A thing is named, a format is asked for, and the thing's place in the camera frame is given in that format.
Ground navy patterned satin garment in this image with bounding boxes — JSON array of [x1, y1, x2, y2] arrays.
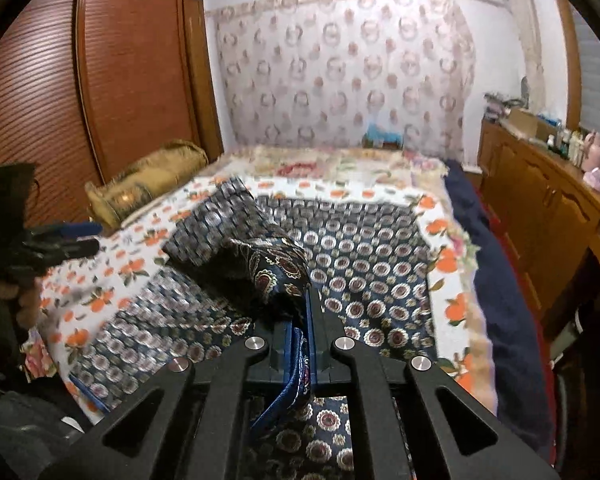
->
[[78, 179, 437, 479]]

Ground person's left hand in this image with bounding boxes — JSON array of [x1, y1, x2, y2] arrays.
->
[[0, 278, 42, 330]]

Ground navy blue blanket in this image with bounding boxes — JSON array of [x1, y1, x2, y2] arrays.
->
[[444, 159, 555, 462]]

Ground orange fruit print sheet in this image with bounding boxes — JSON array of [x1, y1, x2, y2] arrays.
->
[[27, 177, 498, 411]]

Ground gold embroidered bolster pillow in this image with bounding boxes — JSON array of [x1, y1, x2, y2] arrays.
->
[[84, 140, 209, 232]]

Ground brown louvered wardrobe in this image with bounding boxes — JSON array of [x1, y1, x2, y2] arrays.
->
[[0, 0, 224, 226]]

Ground wooden sideboard cabinet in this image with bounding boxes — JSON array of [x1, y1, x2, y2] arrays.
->
[[478, 120, 600, 323]]

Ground floral quilt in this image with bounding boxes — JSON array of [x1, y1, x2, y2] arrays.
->
[[199, 145, 449, 194]]

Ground pink tissue pack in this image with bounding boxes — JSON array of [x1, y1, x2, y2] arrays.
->
[[583, 167, 600, 193]]

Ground blue item box behind bed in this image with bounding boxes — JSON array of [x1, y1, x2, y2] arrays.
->
[[362, 124, 403, 151]]

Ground pink kettle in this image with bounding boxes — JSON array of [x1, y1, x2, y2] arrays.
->
[[581, 131, 600, 172]]

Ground cardboard box on cabinet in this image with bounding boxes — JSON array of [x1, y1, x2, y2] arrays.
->
[[506, 107, 556, 142]]

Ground stack of folded cloths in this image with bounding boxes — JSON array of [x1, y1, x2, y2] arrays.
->
[[483, 92, 524, 122]]

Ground circle pattern sheer curtain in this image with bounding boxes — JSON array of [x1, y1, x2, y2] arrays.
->
[[211, 0, 476, 159]]

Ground grey window blind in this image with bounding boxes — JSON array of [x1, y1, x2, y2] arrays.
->
[[571, 6, 600, 133]]

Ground cream tied side curtain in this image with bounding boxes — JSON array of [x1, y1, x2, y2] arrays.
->
[[508, 0, 546, 113]]

